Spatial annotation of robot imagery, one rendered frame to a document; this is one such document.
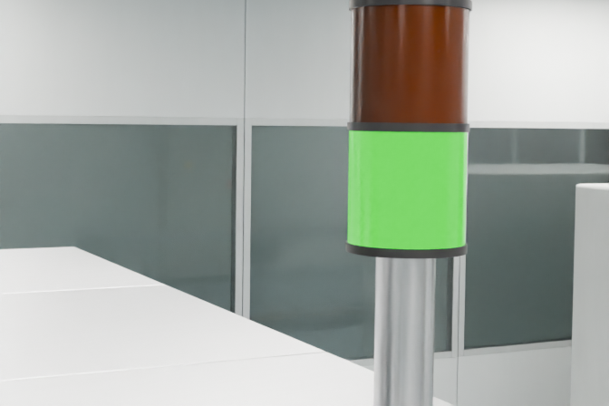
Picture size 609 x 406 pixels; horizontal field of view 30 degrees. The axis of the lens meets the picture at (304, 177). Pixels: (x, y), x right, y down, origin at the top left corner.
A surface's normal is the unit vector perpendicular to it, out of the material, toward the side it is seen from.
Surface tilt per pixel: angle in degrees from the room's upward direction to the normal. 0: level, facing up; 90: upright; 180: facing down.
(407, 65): 90
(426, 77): 90
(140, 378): 0
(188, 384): 0
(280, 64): 90
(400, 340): 90
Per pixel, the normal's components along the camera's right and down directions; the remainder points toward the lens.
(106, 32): 0.44, 0.05
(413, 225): 0.06, 0.05
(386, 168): -0.40, 0.04
